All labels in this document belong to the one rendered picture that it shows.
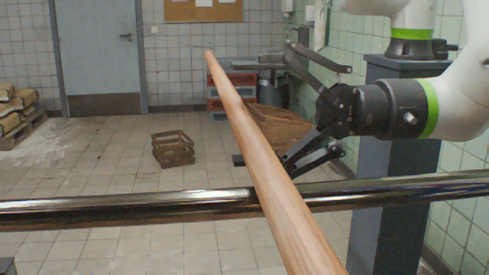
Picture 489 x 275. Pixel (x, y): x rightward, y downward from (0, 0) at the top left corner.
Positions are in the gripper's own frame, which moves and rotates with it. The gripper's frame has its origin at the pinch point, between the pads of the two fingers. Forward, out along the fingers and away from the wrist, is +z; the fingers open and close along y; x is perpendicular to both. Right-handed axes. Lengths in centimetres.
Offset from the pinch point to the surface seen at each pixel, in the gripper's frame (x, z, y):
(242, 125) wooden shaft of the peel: -9.9, 1.1, -1.4
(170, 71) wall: 464, 33, 63
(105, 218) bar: -21.3, 14.6, 3.0
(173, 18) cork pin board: 462, 24, -4
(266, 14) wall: 465, -96, -9
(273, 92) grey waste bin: 408, -94, 83
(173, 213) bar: -21.3, 8.7, 2.9
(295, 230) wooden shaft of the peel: -32.4, 1.0, -1.6
